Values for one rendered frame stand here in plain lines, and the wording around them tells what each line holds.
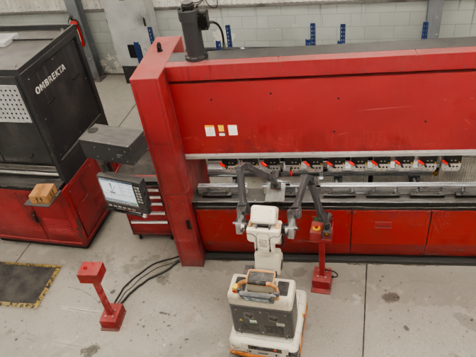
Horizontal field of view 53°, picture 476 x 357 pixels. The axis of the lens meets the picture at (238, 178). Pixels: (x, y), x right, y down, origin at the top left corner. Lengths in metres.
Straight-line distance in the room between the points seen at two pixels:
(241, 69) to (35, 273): 3.44
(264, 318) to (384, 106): 2.03
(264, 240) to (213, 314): 1.30
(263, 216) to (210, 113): 1.07
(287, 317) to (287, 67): 2.04
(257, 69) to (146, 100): 0.96
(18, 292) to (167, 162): 2.43
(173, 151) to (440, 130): 2.32
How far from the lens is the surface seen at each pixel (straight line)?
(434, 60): 4.08
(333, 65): 3.99
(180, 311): 5.09
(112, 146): 3.99
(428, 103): 4.28
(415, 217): 4.89
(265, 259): 4.22
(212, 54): 4.26
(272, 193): 4.62
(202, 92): 4.23
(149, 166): 5.31
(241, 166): 4.06
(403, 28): 8.41
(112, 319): 5.11
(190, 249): 5.23
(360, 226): 4.92
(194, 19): 4.04
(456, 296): 5.22
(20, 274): 6.15
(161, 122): 4.23
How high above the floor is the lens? 4.00
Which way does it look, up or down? 38 degrees down
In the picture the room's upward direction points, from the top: 8 degrees counter-clockwise
